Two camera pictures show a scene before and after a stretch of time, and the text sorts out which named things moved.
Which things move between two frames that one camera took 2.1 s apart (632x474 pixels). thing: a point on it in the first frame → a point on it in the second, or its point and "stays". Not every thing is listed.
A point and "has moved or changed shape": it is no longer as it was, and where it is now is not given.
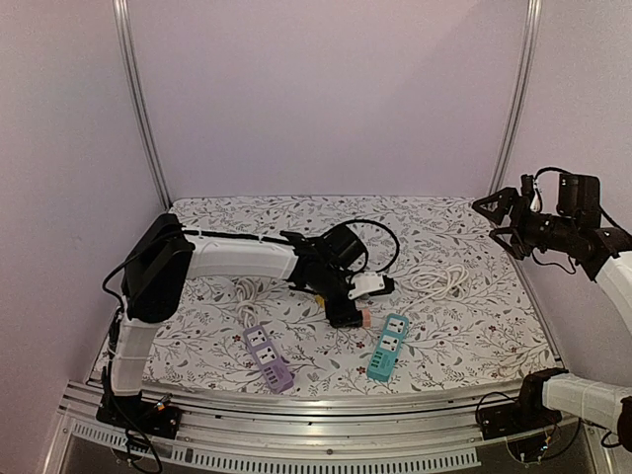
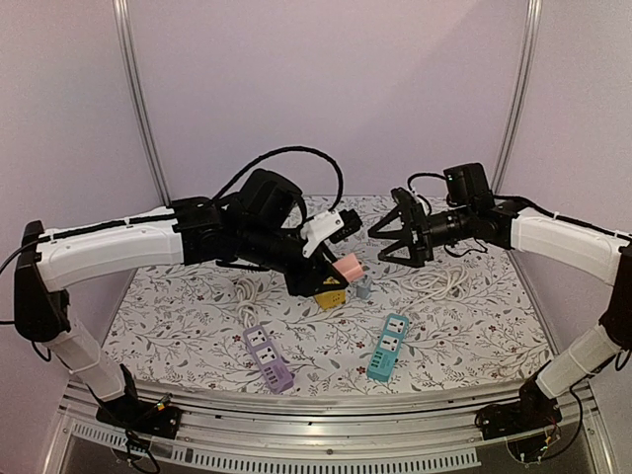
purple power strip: (276, 373) stays
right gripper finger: (518, 250) → (402, 252)
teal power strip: (383, 361) stays
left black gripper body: (328, 285) → (261, 247)
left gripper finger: (342, 311) → (317, 278)
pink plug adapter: (366, 319) has moved or changed shape
